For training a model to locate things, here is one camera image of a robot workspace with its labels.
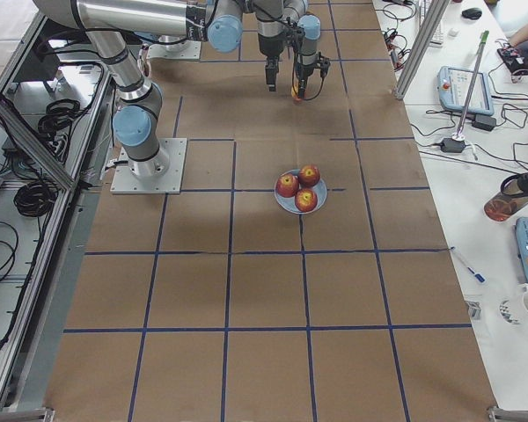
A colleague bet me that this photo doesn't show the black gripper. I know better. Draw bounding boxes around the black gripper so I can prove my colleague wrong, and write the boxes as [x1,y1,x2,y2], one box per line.
[272,52,330,98]
[257,19,285,91]

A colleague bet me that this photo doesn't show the striped red yellow apple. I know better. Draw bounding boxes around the striped red yellow apple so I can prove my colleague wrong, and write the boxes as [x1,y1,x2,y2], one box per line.
[291,85,305,103]

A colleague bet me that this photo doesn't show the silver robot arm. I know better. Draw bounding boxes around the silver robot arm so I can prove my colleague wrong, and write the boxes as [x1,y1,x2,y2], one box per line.
[140,1,330,101]
[36,1,286,178]

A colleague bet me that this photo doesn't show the red apple on plate back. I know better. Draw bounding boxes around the red apple on plate back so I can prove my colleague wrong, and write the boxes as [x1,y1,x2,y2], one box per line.
[297,164,321,188]

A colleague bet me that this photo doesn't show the red apple on plate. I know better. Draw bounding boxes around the red apple on plate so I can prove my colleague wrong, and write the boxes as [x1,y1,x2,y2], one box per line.
[275,172,299,198]
[297,164,321,188]
[295,188,318,213]

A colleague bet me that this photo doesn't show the red apple on plate left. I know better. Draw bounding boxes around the red apple on plate left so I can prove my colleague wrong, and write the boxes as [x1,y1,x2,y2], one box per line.
[275,172,299,198]

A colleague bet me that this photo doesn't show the red apple on plate front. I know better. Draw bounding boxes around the red apple on plate front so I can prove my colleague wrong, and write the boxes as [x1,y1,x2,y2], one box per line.
[295,188,318,213]

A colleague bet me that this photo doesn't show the light blue plate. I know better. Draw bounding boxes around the light blue plate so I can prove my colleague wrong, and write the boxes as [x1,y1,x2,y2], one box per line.
[274,169,327,215]

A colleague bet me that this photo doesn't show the black power adapter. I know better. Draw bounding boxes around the black power adapter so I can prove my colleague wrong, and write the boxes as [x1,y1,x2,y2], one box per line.
[440,137,466,154]

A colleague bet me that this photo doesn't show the metal rod green tip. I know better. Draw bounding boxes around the metal rod green tip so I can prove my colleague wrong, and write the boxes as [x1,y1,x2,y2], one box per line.
[451,30,489,142]

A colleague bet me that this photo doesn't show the black computer mouse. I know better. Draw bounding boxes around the black computer mouse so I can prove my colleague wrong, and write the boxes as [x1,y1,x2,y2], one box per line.
[461,7,482,20]

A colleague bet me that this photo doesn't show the brown water bottle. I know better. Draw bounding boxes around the brown water bottle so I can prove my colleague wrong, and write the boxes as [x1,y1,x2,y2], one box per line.
[484,172,528,222]

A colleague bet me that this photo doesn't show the blue white pen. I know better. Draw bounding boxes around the blue white pen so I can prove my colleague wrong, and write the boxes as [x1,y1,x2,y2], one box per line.
[450,246,486,284]

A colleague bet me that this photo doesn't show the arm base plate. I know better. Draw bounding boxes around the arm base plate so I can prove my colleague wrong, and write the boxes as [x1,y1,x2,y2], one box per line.
[110,138,187,194]
[142,40,202,61]

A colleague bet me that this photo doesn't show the aluminium frame post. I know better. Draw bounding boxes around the aluminium frame post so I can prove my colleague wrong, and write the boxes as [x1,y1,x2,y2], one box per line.
[393,0,448,100]

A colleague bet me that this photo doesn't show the coiled black cables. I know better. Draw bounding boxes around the coiled black cables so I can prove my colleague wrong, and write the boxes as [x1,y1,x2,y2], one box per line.
[37,98,83,153]

